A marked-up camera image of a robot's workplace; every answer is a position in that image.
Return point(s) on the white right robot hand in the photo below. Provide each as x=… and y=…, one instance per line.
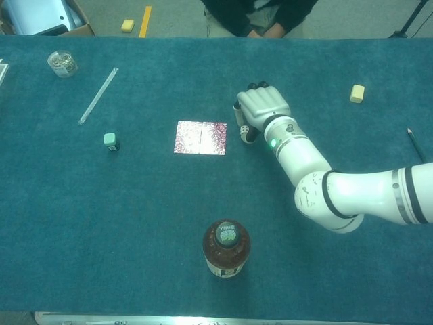
x=260, y=103

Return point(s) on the white die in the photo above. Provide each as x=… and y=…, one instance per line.
x=244, y=129

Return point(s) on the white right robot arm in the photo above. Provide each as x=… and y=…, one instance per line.
x=338, y=184

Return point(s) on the red white patterned card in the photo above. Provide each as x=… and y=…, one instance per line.
x=200, y=137

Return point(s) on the seated person in dark clothes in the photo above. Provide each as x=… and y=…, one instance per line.
x=258, y=17

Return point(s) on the teal table cloth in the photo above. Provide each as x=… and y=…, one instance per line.
x=216, y=189

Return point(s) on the yellow eraser block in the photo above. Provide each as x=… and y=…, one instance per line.
x=357, y=93

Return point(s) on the yellow floor tape strip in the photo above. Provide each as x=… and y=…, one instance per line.
x=145, y=21

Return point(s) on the brown tea bottle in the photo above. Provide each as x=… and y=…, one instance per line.
x=226, y=248

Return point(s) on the yellow sponge on floor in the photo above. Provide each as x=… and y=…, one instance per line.
x=127, y=25

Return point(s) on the pale green cube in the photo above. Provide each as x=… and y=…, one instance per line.
x=111, y=141

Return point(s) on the black pencil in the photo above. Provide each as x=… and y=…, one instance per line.
x=416, y=145

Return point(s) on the clear plastic tube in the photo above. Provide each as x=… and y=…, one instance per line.
x=98, y=96

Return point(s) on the black tripod stand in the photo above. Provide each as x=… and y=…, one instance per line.
x=407, y=23

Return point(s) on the clear jar of paper clips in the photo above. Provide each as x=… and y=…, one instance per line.
x=62, y=63

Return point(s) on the cardboard box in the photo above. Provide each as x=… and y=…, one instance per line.
x=50, y=20

